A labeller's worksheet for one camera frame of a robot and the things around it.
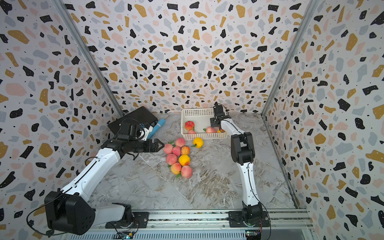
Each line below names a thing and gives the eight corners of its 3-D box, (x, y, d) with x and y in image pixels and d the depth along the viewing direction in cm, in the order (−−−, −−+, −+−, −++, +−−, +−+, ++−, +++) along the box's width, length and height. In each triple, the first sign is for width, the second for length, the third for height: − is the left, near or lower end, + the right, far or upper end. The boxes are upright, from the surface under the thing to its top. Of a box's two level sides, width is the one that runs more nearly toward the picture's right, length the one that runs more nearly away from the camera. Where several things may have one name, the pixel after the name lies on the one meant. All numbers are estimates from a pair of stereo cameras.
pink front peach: (181, 179, 89) (180, 174, 84) (182, 169, 93) (181, 165, 88) (191, 179, 89) (191, 174, 84) (192, 169, 93) (192, 165, 88)
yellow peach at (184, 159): (183, 169, 93) (182, 165, 89) (178, 161, 96) (177, 157, 92) (191, 164, 95) (191, 160, 91) (186, 156, 99) (186, 152, 95)
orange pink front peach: (171, 175, 90) (169, 172, 86) (172, 165, 95) (171, 161, 90) (181, 175, 90) (180, 172, 86) (182, 165, 95) (181, 161, 90)
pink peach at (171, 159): (166, 167, 95) (165, 162, 90) (168, 158, 99) (166, 153, 94) (177, 167, 95) (175, 162, 90) (178, 158, 99) (176, 153, 94)
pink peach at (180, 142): (175, 148, 103) (174, 143, 98) (178, 142, 107) (177, 136, 102) (182, 150, 102) (181, 145, 97) (185, 143, 106) (184, 138, 101)
